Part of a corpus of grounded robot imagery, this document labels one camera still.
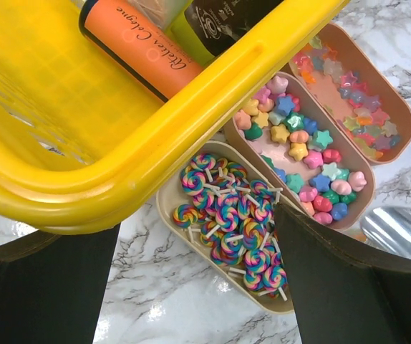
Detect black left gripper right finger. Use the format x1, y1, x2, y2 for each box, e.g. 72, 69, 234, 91
275, 202, 411, 343

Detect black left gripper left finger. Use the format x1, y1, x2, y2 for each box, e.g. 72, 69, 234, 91
0, 226, 120, 343

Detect silver metal scoop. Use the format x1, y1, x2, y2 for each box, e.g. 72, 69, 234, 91
359, 206, 411, 259

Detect pink tray pastel star candies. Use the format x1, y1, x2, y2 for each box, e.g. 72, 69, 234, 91
224, 72, 374, 231

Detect pink tray translucent star candies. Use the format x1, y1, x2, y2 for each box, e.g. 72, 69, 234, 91
286, 24, 411, 165

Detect yellow plastic shopping basket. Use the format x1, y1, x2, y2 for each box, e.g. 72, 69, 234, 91
0, 1, 345, 234

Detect beige tray swirl lollipops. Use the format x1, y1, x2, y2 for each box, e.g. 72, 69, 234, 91
156, 140, 294, 315

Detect orange cologne bottle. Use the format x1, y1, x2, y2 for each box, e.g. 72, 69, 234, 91
79, 0, 203, 102

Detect black box package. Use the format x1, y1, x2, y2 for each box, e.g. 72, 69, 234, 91
178, 0, 281, 65

